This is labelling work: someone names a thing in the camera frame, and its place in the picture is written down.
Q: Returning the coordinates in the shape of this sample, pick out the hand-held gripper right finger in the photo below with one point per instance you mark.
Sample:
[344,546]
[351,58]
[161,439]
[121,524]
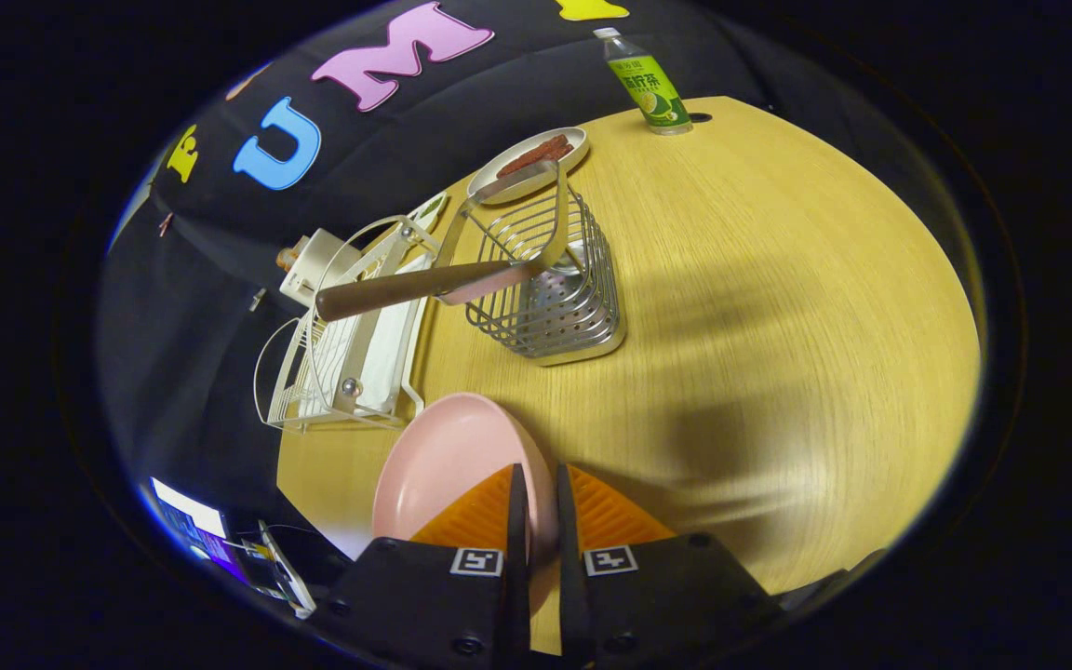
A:
[569,577]

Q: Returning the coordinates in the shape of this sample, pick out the brown sausage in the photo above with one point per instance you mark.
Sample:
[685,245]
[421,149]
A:
[555,144]
[527,161]

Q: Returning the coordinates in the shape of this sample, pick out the pink plate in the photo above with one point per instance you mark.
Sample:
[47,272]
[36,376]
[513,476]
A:
[443,456]

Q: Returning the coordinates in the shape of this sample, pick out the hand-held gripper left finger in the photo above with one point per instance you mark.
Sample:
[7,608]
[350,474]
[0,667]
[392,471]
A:
[519,577]

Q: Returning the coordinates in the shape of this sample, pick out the green label drink bottle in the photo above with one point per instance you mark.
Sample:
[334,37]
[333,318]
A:
[652,88]

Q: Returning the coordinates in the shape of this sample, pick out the white flat device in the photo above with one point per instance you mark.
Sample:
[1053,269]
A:
[289,577]

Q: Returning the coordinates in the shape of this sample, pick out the black backdrop cloth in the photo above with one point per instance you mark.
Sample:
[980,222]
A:
[220,279]

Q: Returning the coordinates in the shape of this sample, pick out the small silver clip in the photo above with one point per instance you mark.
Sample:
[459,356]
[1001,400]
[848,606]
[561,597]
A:
[257,300]

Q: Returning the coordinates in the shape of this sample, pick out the white condiment tray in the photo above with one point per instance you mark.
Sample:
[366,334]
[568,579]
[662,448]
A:
[431,207]

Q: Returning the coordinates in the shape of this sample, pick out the toast slice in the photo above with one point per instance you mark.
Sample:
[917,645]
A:
[287,259]

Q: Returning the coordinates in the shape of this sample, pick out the white oval plate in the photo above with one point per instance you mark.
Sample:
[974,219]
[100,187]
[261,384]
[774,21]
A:
[499,186]

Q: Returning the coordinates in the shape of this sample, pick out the lit screen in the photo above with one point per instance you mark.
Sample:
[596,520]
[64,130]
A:
[187,507]

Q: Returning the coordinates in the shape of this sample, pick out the white toaster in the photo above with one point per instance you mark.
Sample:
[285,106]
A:
[322,261]

